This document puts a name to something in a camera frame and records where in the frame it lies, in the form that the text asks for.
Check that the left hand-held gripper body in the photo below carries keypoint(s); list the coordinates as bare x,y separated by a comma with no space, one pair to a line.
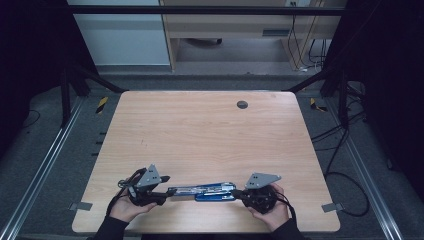
148,178

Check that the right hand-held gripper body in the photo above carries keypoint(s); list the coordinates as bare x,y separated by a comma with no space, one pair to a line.
261,200

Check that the blue stapler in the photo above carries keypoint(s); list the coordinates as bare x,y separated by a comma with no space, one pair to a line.
210,196

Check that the person's right hand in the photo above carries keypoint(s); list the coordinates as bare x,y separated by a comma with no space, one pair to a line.
275,218

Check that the person's left hand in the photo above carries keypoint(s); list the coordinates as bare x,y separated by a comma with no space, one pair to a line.
125,210

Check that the grey round table grommet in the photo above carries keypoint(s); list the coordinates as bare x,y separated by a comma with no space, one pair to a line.
242,104

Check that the black metal stand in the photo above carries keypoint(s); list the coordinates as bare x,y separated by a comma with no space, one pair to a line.
65,100
343,100

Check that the white cabinet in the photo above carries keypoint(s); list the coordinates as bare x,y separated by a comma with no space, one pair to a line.
123,40

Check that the black curtain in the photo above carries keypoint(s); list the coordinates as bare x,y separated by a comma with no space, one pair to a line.
30,60
393,83

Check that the black horizontal bar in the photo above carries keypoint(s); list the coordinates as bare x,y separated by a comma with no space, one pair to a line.
200,10

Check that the grey table bracket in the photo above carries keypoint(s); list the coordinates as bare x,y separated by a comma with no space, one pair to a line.
332,207
80,206

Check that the aluminium floor rail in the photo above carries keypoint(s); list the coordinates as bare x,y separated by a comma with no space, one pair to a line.
43,166
366,180

